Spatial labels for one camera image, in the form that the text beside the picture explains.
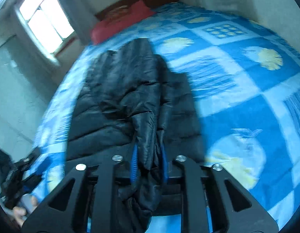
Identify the black puffer down jacket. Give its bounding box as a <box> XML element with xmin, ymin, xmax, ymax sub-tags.
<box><xmin>65</xmin><ymin>38</ymin><xmax>204</xmax><ymax>232</ymax></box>

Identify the person's left hand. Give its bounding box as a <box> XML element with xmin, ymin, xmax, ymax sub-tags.
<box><xmin>12</xmin><ymin>195</ymin><xmax>40</xmax><ymax>227</ymax></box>

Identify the blue patterned bed blanket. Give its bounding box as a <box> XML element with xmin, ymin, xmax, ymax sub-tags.
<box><xmin>30</xmin><ymin>2</ymin><xmax>300</xmax><ymax>229</ymax></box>

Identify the red pillow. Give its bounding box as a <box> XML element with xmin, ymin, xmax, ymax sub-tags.
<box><xmin>91</xmin><ymin>0</ymin><xmax>155</xmax><ymax>45</ymax></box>

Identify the grey right curtain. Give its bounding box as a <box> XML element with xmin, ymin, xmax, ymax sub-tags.
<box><xmin>59</xmin><ymin>0</ymin><xmax>98</xmax><ymax>45</ymax></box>

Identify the bright window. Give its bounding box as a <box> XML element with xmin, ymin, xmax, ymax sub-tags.
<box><xmin>16</xmin><ymin>0</ymin><xmax>76</xmax><ymax>56</ymax></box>

